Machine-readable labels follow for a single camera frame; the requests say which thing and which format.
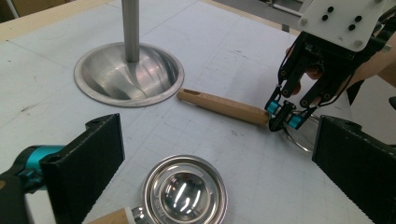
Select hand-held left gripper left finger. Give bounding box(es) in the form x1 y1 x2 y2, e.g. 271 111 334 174
15 113 126 224

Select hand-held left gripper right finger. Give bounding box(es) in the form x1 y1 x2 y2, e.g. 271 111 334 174
311 114 396 224

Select mesh strainer wooden handle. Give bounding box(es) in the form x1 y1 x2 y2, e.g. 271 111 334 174
176 88 320 154

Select steel egg separator wooden handle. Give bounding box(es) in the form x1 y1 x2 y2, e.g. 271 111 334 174
87 154 229 224

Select steel utensil rack stand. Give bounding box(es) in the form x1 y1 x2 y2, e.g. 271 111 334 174
73 0 185 108

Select cardboard box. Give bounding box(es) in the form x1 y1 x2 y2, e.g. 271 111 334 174
13 0 75 11

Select white thin stand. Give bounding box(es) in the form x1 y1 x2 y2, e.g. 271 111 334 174
5 0 21 20

